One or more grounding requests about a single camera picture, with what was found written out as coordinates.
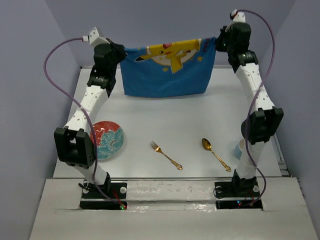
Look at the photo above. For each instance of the red and blue ceramic plate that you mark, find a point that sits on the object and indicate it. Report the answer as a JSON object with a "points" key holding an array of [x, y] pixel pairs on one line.
{"points": [[109, 138]]}

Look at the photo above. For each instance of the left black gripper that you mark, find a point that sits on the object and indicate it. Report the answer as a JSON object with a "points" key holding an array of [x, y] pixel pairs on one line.
{"points": [[118, 50]]}

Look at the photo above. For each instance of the blue cartoon placemat cloth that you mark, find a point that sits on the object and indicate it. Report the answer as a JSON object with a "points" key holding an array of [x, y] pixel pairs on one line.
{"points": [[170, 69]]}

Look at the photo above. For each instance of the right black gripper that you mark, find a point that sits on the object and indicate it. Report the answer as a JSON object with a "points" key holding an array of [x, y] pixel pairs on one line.
{"points": [[220, 46]]}

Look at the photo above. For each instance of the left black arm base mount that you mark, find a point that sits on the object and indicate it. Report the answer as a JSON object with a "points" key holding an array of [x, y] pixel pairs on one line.
{"points": [[92, 199]]}

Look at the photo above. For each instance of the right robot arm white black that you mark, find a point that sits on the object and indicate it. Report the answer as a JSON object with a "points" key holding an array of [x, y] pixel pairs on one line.
{"points": [[263, 117]]}

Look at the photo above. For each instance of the blue paper cup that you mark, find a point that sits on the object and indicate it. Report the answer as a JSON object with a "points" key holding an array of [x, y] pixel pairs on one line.
{"points": [[238, 150]]}

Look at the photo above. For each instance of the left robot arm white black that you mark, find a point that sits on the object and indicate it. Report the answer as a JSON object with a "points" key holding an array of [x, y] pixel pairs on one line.
{"points": [[76, 143]]}

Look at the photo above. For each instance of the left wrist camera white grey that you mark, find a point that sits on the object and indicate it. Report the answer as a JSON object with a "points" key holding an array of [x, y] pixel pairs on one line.
{"points": [[95, 37]]}

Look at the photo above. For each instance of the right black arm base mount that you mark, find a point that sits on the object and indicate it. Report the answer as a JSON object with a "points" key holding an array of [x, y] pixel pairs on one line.
{"points": [[228, 199]]}

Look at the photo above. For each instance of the gold spoon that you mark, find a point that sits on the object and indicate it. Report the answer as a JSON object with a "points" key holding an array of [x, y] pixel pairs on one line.
{"points": [[207, 146]]}

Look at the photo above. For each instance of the gold fork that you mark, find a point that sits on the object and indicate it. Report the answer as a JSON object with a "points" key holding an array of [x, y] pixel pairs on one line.
{"points": [[159, 150]]}

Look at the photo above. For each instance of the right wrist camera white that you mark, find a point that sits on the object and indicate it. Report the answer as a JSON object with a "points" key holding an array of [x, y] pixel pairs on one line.
{"points": [[236, 17]]}

